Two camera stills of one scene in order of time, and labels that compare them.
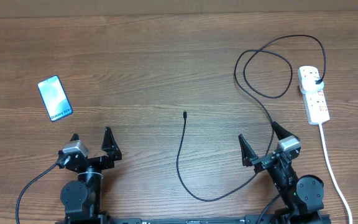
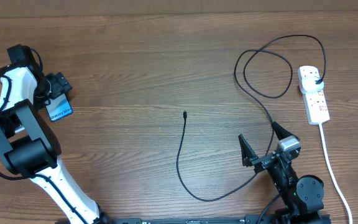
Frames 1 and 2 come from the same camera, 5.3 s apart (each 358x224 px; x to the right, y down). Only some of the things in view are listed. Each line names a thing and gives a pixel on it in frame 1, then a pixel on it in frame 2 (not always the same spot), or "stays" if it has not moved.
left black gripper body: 99,164 -> 50,88
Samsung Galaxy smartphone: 55,98 stays
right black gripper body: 263,162 stays
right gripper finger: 248,154 stays
